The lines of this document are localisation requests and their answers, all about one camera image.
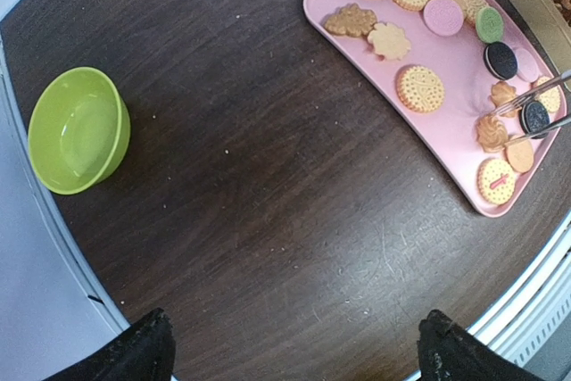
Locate biscuit with pink stick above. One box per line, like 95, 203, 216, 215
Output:
477, 158, 516, 205

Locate green sandwich cookie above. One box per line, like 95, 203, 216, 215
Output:
476, 6, 504, 44

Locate black sandwich cookie upper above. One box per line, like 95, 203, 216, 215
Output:
483, 42, 518, 80

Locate green plastic bowl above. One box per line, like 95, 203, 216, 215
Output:
28, 67, 131, 195

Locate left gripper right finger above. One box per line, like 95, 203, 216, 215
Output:
417, 309, 539, 381

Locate black sandwich cookie lower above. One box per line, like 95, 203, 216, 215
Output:
519, 101, 550, 134

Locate plain round cookie bottom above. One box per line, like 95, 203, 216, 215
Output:
504, 135, 534, 173

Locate black sandwich cookie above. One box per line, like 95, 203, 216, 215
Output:
483, 42, 518, 80
519, 101, 550, 134

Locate star butter cookie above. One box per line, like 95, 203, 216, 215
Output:
490, 81, 518, 118

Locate swirl cookie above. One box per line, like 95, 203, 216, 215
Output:
476, 115, 509, 153

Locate beige round biscuit corner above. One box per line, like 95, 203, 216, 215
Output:
533, 76, 561, 113

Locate brown tree cookie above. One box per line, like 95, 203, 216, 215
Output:
324, 4, 377, 37

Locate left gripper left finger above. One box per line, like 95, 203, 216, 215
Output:
49, 308, 175, 380

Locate pink sandwich cookie upper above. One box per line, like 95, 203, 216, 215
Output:
423, 0, 464, 37

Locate pink sandwich cookie lower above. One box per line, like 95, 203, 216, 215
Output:
514, 47, 540, 83

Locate pink plastic tray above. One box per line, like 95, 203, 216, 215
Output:
303, 0, 558, 218

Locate metal serving tongs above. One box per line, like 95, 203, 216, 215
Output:
490, 70, 570, 146

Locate pink sandwich cookie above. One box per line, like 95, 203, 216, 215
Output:
514, 47, 540, 83
423, 0, 464, 37

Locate beige flower cookie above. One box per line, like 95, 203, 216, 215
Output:
367, 22, 411, 61

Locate beige round biscuit left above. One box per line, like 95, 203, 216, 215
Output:
396, 65, 445, 113

